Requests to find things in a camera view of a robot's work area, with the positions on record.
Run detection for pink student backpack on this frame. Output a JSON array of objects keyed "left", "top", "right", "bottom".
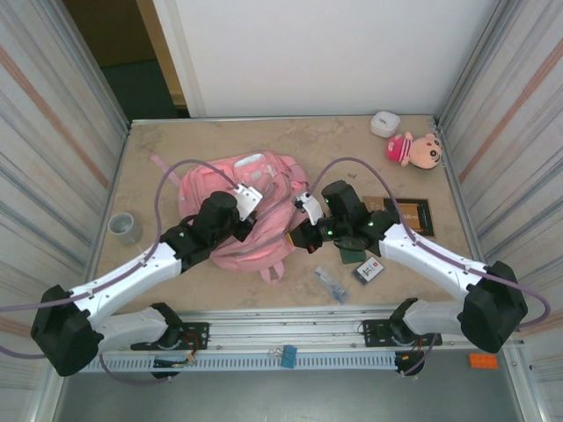
[{"left": 149, "top": 150, "right": 311, "bottom": 285}]

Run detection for brown notebook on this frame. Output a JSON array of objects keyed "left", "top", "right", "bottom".
[{"left": 361, "top": 194, "right": 398, "bottom": 217}]

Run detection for green pencil case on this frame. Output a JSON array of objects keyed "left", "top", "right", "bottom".
[{"left": 337, "top": 245, "right": 368, "bottom": 266}]

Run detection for clear plastic pen pack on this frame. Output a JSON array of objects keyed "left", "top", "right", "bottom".
[{"left": 313, "top": 263, "right": 352, "bottom": 306}]

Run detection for white black card box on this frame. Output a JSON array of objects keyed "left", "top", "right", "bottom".
[{"left": 351, "top": 258, "right": 385, "bottom": 288}]

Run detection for black framed gold book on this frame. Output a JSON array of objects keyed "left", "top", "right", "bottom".
[{"left": 382, "top": 197, "right": 437, "bottom": 239}]

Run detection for grey plastic cup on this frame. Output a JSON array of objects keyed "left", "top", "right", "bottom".
[{"left": 107, "top": 212, "right": 143, "bottom": 246}]

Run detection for small white square box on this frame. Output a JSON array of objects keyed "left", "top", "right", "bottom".
[{"left": 369, "top": 111, "right": 402, "bottom": 138}]

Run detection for pink plush doll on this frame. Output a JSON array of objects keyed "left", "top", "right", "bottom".
[{"left": 385, "top": 130, "right": 446, "bottom": 171}]

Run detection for blue binder clip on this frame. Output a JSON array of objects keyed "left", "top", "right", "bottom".
[{"left": 268, "top": 345, "right": 298, "bottom": 370}]

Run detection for orange toy brick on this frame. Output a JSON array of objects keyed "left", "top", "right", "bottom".
[{"left": 468, "top": 353, "right": 500, "bottom": 371}]

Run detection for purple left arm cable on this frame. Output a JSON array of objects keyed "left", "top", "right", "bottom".
[{"left": 0, "top": 158, "right": 242, "bottom": 386}]

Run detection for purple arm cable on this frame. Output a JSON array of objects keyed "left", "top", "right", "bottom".
[
  {"left": 0, "top": 158, "right": 242, "bottom": 386},
  {"left": 306, "top": 157, "right": 552, "bottom": 378}
]

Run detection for aluminium rail frame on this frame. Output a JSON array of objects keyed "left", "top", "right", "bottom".
[{"left": 51, "top": 307, "right": 528, "bottom": 353}]

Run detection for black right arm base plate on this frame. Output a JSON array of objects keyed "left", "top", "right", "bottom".
[{"left": 360, "top": 319, "right": 443, "bottom": 349}]

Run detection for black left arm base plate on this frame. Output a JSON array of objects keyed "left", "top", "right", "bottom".
[{"left": 129, "top": 322, "right": 211, "bottom": 352}]

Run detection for grey slotted cable duct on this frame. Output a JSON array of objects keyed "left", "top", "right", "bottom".
[{"left": 65, "top": 353, "right": 399, "bottom": 374}]

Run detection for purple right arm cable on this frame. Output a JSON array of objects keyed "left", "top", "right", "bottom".
[{"left": 306, "top": 157, "right": 552, "bottom": 378}]

